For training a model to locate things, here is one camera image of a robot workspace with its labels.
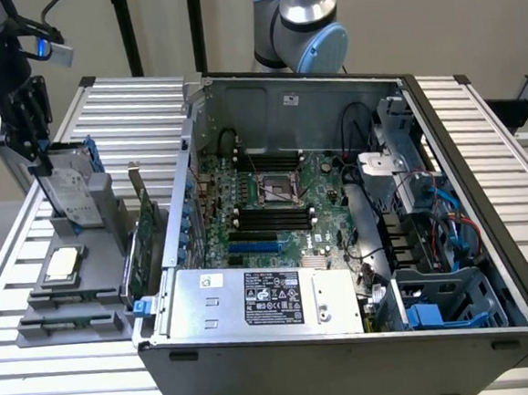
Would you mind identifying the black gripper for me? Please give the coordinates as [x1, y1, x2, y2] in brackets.
[0, 75, 58, 176]

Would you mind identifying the hard disk with blue caddy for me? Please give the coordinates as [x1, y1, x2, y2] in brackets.
[26, 134, 108, 235]

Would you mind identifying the metal disk bay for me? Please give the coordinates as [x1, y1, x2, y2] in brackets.
[350, 92, 449, 228]

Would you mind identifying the black stand pole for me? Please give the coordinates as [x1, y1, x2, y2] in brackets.
[183, 0, 211, 74]
[109, 0, 147, 80]

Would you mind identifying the silver CPU chip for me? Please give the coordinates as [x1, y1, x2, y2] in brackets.
[37, 243, 91, 289]

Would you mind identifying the grey parts rack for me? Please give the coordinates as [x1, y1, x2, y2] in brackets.
[5, 168, 181, 350]

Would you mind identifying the green graphics card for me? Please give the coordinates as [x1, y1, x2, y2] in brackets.
[113, 159, 169, 307]

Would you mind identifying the blue case latch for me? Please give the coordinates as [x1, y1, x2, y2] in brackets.
[133, 296, 155, 319]

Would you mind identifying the black RAM slot bank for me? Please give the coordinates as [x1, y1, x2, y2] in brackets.
[232, 199, 319, 236]
[233, 147, 303, 177]

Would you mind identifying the black expansion slot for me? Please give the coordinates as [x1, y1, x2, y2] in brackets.
[226, 226, 278, 247]

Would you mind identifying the CPU socket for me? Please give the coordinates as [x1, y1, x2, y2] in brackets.
[251, 168, 305, 207]

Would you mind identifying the blue expansion slot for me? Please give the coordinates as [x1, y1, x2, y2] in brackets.
[227, 238, 282, 260]

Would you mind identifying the silver power supply unit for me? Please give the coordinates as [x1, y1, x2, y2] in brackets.
[160, 255, 367, 349]

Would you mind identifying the green motherboard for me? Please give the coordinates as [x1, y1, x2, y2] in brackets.
[186, 140, 393, 314]

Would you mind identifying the copper chipset heatsink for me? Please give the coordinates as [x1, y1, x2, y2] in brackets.
[302, 253, 331, 272]

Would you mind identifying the black open PC case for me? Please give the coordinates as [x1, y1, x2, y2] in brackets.
[114, 45, 528, 395]

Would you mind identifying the grey front drive cage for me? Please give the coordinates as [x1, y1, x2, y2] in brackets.
[388, 259, 510, 336]

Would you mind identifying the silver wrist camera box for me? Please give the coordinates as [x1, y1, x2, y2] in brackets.
[34, 35, 77, 72]

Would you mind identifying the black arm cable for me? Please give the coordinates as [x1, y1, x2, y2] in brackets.
[8, 0, 73, 50]

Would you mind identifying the short black wire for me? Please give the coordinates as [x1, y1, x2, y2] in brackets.
[215, 126, 244, 155]

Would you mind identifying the black looped wire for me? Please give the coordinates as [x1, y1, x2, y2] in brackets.
[336, 100, 377, 161]

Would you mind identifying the grey air duct cover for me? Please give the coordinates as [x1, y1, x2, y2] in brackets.
[341, 179, 392, 275]

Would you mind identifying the blue data wire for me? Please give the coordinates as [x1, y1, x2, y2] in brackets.
[426, 180, 473, 269]

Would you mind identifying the red power wire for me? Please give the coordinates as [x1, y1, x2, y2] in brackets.
[389, 174, 481, 245]

